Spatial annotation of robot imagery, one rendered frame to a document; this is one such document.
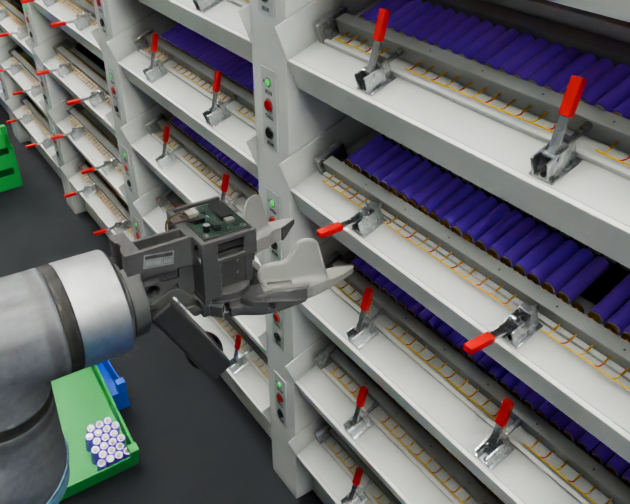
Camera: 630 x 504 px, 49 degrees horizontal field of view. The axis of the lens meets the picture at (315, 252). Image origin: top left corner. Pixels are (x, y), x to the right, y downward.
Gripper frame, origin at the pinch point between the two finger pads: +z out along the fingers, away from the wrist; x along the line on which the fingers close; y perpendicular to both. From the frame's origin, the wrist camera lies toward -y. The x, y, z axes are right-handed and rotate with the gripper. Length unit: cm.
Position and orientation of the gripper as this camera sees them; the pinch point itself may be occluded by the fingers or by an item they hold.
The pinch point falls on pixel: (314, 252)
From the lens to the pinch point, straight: 69.9
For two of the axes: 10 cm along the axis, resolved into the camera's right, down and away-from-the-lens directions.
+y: 0.3, -8.4, -5.4
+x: -5.6, -4.6, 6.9
